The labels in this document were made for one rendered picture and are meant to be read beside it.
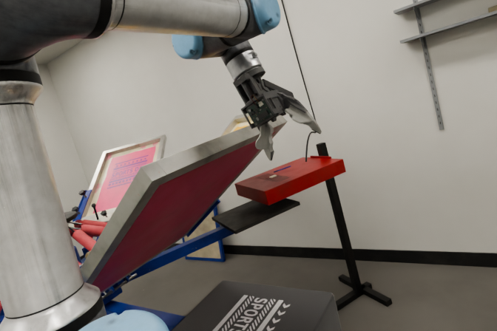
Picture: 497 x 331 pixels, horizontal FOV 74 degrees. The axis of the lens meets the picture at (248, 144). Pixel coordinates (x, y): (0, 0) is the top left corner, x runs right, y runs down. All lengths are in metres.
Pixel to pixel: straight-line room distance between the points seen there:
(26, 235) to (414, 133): 2.59
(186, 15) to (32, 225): 0.32
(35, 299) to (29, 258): 0.05
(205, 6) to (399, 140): 2.41
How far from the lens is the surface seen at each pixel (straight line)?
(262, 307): 1.24
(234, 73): 0.76
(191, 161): 0.73
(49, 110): 5.73
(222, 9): 0.54
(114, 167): 2.99
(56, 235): 0.47
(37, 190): 0.46
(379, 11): 2.75
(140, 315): 0.43
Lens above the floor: 1.62
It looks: 7 degrees down
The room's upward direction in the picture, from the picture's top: 16 degrees counter-clockwise
